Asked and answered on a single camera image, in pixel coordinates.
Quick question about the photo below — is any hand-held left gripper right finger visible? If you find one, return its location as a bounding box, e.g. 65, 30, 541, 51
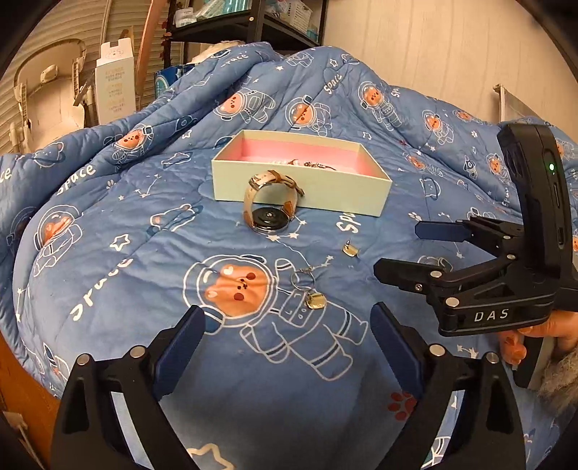
370, 302, 527, 470

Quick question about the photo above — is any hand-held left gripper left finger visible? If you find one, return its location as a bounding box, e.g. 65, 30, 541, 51
51, 305, 206, 470

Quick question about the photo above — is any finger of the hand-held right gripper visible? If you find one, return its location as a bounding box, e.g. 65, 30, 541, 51
414, 216, 525, 250
373, 257, 449, 295

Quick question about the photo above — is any mint green box pink inside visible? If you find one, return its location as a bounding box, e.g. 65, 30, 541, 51
211, 129, 393, 218

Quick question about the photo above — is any gold chain necklace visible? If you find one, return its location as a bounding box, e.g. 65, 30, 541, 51
286, 157, 338, 172

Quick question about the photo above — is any person's right hand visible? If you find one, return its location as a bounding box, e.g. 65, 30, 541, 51
499, 310, 578, 367

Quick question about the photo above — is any blue astronaut bear printed blanket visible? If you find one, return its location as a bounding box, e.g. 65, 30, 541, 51
0, 40, 578, 470

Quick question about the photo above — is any white plastic basket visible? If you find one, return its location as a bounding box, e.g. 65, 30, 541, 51
289, 0, 324, 30

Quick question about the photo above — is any black metal shelf rack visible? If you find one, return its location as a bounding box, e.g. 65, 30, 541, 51
165, 0, 330, 51

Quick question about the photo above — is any tall white carton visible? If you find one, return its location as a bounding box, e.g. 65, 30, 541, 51
94, 37, 137, 125

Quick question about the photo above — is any cream baby high chair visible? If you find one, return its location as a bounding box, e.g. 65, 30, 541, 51
9, 38, 98, 146

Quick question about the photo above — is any white plastic bag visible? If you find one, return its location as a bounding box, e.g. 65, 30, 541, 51
187, 40, 240, 64

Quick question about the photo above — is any grey louvred closet door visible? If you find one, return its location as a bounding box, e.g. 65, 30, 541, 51
0, 0, 172, 154

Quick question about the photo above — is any silver ring gold charm keychain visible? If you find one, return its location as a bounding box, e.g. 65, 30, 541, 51
290, 266, 327, 311

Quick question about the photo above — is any beige strap wristwatch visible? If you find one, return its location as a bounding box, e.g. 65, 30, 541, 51
242, 169, 306, 235

